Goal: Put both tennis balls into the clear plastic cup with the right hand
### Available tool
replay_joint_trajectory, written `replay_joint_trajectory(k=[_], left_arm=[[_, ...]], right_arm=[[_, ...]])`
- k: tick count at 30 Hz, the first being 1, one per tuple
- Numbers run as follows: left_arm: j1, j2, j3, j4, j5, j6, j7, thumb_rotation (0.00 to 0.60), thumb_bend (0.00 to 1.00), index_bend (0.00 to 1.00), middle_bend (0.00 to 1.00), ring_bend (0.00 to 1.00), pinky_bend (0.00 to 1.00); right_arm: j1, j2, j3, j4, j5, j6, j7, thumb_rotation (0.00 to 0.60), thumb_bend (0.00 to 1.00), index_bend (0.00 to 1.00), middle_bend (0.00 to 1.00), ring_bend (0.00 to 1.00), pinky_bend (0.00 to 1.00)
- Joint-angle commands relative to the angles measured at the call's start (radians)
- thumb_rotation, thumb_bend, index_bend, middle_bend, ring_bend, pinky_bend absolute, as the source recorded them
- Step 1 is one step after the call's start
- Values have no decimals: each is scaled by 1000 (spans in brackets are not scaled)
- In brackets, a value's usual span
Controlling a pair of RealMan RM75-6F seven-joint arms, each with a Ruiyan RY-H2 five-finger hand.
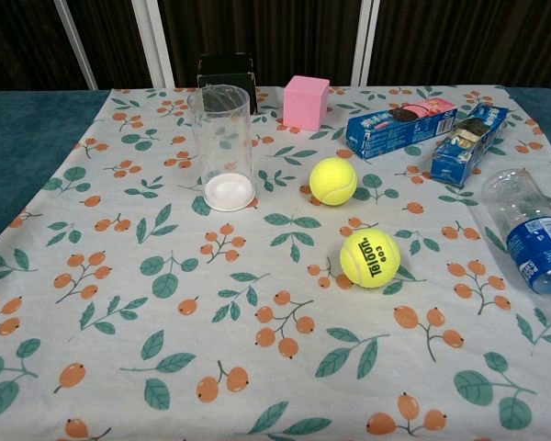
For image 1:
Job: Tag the plain yellow tennis ball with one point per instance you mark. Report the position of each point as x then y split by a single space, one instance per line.
333 181

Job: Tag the yellow Teloon printed tennis ball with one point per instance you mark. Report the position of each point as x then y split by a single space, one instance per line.
363 271

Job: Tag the clear plastic tube container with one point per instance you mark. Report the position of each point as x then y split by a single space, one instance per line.
222 138

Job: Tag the floral leaf berry tablecloth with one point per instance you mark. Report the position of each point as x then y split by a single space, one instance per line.
257 321

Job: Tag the pink cube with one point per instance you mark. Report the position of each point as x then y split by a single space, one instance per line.
303 105

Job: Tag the blue pink cookie box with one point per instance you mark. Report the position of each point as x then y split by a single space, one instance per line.
395 135

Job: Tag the black box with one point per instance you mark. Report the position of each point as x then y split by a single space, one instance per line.
225 64

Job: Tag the clear blue-label water bottle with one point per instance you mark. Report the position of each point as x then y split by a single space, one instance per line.
532 234

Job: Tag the teal velvet table cover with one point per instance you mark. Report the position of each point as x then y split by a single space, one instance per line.
18 138

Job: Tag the white frame post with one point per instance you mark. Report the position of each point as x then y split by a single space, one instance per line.
75 46
154 46
366 46

